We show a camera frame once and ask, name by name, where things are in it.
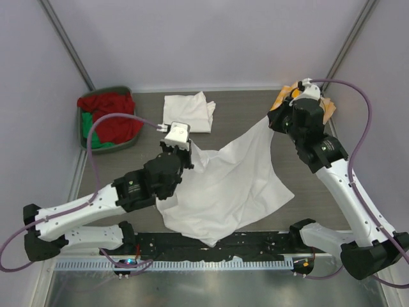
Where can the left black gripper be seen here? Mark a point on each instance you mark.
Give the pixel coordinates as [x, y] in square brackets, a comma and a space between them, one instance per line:
[186, 154]

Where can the grey plastic bin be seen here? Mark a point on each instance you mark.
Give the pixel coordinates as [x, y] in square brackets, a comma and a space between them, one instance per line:
[114, 134]

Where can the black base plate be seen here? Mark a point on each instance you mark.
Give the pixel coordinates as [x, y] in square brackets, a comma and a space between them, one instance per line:
[249, 246]

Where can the orange bowl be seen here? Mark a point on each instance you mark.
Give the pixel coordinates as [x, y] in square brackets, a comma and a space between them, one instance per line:
[295, 93]

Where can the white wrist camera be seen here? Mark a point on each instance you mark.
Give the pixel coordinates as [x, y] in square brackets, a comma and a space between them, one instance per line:
[177, 134]
[307, 90]

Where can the white slotted cable duct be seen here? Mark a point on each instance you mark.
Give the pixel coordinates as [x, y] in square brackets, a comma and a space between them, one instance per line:
[236, 264]

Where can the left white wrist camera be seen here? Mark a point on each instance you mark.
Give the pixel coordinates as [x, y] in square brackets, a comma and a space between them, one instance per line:
[177, 134]

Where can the orange checked cloth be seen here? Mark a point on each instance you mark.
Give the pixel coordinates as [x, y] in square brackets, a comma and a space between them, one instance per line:
[325, 103]

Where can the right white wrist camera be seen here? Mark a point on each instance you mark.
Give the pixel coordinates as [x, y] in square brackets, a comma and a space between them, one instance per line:
[307, 90]

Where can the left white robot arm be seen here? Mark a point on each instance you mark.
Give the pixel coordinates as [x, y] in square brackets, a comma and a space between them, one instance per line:
[53, 230]

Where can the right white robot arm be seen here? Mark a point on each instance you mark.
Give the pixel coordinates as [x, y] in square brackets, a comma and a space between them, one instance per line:
[374, 245]

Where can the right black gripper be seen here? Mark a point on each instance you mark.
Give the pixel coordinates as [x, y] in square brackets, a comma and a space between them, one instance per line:
[275, 116]

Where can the folded white t-shirt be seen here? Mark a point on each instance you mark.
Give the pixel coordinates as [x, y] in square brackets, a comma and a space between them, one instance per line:
[193, 110]

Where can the white t-shirt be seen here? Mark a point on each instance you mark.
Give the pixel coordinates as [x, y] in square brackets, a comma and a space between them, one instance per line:
[227, 189]
[193, 110]

